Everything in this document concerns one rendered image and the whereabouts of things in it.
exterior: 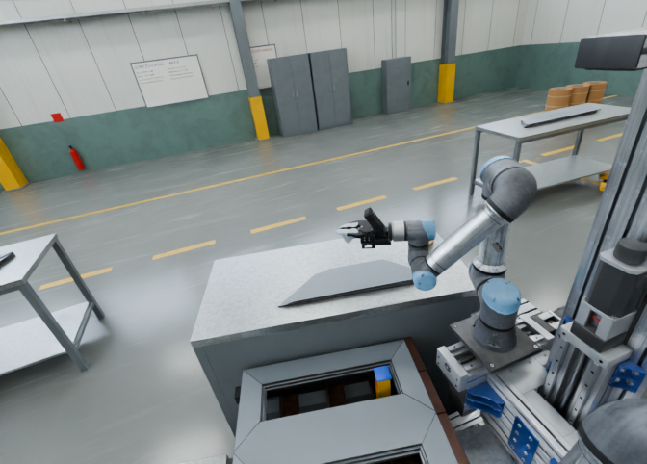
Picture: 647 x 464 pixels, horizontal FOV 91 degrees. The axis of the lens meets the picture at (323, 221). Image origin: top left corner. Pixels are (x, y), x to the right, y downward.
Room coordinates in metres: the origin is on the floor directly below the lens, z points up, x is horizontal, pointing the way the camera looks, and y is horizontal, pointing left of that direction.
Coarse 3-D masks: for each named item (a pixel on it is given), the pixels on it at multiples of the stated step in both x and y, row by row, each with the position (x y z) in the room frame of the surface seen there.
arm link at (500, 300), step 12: (480, 288) 0.86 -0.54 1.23; (492, 288) 0.81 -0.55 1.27; (504, 288) 0.81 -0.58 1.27; (516, 288) 0.80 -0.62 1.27; (480, 300) 0.83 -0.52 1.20; (492, 300) 0.77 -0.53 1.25; (504, 300) 0.76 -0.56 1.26; (516, 300) 0.75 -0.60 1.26; (480, 312) 0.81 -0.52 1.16; (492, 312) 0.77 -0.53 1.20; (504, 312) 0.75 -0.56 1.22; (516, 312) 0.75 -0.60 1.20; (492, 324) 0.76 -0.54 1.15; (504, 324) 0.75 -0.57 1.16
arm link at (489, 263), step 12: (504, 156) 0.97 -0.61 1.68; (492, 168) 0.93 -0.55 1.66; (504, 168) 0.88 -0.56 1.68; (492, 180) 0.89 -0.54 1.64; (492, 192) 0.88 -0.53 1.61; (504, 228) 0.89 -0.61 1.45; (492, 240) 0.90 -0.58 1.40; (504, 240) 0.90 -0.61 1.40; (480, 252) 0.93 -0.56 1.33; (492, 252) 0.90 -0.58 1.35; (504, 252) 0.90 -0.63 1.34; (480, 264) 0.92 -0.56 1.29; (492, 264) 0.90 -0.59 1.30; (504, 264) 0.91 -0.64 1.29; (480, 276) 0.90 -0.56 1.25; (492, 276) 0.88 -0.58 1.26; (504, 276) 0.89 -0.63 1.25
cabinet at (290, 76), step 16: (272, 64) 8.83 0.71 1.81; (288, 64) 8.92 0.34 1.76; (304, 64) 9.03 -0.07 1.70; (272, 80) 8.85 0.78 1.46; (288, 80) 8.91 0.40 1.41; (304, 80) 9.02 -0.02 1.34; (288, 96) 8.89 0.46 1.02; (304, 96) 9.00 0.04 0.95; (288, 112) 8.87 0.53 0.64; (304, 112) 8.99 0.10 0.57; (288, 128) 8.85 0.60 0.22; (304, 128) 8.97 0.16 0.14
